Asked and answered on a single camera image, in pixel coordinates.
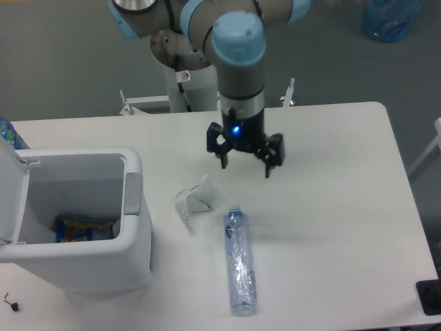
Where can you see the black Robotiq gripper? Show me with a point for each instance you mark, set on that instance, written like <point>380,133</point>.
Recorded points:
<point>245,135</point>

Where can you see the clear plastic wrapper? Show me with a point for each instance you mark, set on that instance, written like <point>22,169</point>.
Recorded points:
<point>203,197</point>

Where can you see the clear plastic water bottle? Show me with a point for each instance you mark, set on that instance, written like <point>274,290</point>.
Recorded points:
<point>240,261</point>

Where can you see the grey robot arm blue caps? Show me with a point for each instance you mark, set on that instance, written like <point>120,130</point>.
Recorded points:
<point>231,36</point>

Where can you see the white trash can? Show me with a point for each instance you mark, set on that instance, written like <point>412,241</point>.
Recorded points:
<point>37,185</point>

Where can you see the blue plastic bag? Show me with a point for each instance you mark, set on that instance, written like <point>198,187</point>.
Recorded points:
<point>389,21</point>

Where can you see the blue snack wrapper in bin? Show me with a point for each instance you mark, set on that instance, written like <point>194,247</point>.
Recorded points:
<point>74,228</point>

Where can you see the blue labelled bottle at edge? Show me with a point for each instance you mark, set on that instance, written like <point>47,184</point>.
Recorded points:
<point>13,138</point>

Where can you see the black device at table edge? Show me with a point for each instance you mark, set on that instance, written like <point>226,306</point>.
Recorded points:
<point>429,294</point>

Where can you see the small dark clip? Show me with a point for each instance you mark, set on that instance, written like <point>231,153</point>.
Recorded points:
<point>15,307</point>

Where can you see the small black allen key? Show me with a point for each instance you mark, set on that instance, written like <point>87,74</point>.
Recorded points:
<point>5,299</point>

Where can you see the white pedestal foot brackets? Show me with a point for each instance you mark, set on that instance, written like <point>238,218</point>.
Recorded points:
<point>197,100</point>

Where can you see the white frame at right edge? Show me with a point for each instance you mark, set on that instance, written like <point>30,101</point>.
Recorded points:
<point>427,156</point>

